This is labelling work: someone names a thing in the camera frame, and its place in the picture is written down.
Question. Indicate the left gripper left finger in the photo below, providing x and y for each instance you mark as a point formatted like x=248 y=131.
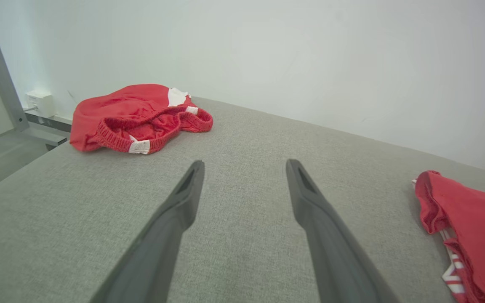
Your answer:
x=162 y=244

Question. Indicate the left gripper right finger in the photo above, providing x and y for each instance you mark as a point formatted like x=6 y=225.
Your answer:
x=331 y=248

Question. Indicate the red shorts white stripe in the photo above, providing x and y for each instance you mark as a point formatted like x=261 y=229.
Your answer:
x=120 y=109

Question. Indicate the red jersey striped white trim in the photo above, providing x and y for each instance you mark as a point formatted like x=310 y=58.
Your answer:
x=478 y=227

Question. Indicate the grey fabric sofa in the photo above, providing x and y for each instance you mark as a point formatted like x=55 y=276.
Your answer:
x=246 y=139

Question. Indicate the white wall socket box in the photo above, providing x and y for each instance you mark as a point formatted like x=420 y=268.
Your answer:
x=41 y=103

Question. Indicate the grey metal frame post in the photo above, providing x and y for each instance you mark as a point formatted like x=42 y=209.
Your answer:
x=2 y=80

